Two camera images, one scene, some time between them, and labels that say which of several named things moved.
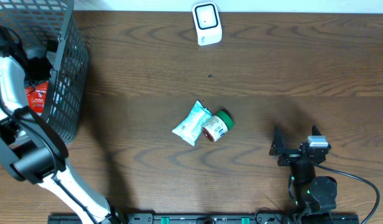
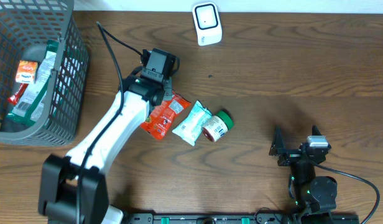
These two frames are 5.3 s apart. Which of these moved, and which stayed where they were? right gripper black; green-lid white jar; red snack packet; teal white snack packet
Moved: red snack packet
Stayed: teal white snack packet; green-lid white jar; right gripper black
